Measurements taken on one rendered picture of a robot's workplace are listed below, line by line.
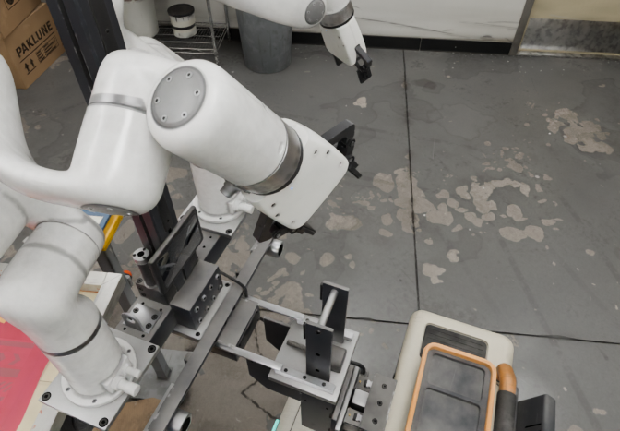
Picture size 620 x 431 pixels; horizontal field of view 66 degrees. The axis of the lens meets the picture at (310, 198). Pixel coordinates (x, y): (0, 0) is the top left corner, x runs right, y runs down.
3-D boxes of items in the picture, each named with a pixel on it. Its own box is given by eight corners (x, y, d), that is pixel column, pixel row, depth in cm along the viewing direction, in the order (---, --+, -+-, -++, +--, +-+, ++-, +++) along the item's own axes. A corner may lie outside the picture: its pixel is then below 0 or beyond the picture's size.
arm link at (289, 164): (240, 214, 42) (256, 221, 45) (303, 136, 42) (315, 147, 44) (195, 168, 46) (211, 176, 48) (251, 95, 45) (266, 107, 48)
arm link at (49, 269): (18, 357, 70) (-39, 296, 58) (65, 282, 79) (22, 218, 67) (80, 366, 69) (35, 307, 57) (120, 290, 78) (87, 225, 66)
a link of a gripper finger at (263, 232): (244, 239, 51) (270, 245, 56) (287, 182, 50) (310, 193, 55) (237, 232, 52) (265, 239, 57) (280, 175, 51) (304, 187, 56)
